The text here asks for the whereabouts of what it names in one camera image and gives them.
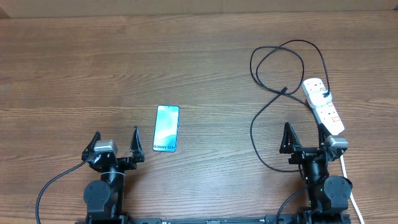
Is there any black USB charging cable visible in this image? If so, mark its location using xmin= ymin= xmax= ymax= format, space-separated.
xmin=249 ymin=39 xmax=331 ymax=174

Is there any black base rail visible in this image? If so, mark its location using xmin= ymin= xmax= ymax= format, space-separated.
xmin=94 ymin=214 xmax=351 ymax=224

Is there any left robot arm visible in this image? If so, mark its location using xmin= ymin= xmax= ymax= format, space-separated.
xmin=81 ymin=127 xmax=145 ymax=223

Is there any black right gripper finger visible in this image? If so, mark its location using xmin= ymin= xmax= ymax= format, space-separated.
xmin=279 ymin=122 xmax=302 ymax=154
xmin=317 ymin=123 xmax=331 ymax=147

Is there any white charger plug adapter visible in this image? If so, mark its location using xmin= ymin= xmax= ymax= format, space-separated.
xmin=307 ymin=89 xmax=332 ymax=108

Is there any white power strip cord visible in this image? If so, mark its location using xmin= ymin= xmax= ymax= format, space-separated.
xmin=340 ymin=154 xmax=365 ymax=224

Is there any white power strip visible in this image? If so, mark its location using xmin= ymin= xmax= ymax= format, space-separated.
xmin=302 ymin=78 xmax=345 ymax=135

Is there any Samsung Galaxy smartphone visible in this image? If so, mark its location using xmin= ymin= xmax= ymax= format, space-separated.
xmin=152 ymin=105 xmax=180 ymax=152

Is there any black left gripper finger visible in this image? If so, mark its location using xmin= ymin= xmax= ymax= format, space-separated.
xmin=130 ymin=126 xmax=145 ymax=162
xmin=83 ymin=131 xmax=101 ymax=152

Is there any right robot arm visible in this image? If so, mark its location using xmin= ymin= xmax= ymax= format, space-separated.
xmin=275 ymin=122 xmax=353 ymax=224

